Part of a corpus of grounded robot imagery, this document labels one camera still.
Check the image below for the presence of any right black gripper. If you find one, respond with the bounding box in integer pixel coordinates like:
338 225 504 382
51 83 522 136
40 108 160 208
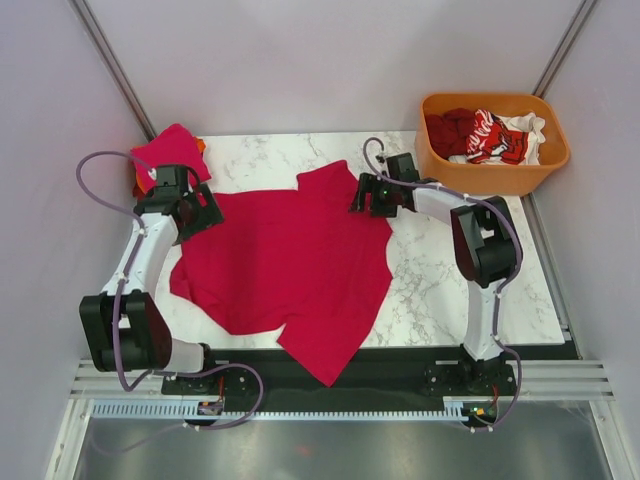
349 173 400 219

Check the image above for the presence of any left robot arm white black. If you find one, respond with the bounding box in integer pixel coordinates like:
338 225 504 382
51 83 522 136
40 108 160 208
79 165 224 393

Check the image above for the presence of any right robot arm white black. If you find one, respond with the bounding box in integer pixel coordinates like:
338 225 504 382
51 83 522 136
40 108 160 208
350 153 523 394

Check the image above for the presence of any folded orange t shirt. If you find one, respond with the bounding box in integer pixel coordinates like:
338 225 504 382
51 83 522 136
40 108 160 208
194 137 206 154

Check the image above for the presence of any folded dark red t shirt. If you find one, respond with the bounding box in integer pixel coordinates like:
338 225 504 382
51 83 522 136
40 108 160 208
132 175 149 200

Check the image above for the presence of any folded pink t shirt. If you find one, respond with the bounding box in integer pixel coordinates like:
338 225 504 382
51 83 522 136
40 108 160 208
130 123 211 181

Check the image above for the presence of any dark red crumpled t shirt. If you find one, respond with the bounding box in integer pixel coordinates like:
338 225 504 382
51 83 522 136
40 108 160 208
425 108 475 159

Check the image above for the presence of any orange plastic basket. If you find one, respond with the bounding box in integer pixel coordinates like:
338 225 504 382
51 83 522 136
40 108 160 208
414 92 571 197

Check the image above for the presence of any red white printed t shirt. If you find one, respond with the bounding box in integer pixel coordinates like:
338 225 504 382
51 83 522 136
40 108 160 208
447 109 546 166

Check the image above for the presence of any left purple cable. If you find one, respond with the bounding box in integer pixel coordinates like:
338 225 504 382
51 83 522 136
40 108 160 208
75 151 265 456

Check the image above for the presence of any purple cable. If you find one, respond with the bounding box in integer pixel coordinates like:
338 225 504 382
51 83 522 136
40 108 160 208
75 151 265 456
362 137 525 432

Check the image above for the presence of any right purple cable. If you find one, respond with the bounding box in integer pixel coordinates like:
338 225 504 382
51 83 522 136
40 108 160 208
362 137 525 432

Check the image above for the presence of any left aluminium frame post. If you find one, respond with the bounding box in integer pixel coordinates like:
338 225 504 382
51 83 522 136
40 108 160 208
69 0 157 141

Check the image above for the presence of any aluminium frame post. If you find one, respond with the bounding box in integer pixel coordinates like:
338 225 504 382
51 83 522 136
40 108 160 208
532 0 600 99
69 0 157 141

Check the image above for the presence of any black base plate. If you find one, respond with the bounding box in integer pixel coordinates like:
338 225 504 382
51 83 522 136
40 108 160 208
161 347 516 410

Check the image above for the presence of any right aluminium frame post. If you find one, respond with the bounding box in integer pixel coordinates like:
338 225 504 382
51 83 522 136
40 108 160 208
532 0 600 99

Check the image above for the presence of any grey slotted cable duct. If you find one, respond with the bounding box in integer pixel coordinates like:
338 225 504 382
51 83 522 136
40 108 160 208
91 397 497 422

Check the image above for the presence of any aluminium rail profile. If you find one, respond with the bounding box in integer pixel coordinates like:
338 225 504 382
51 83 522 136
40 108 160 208
70 360 614 401

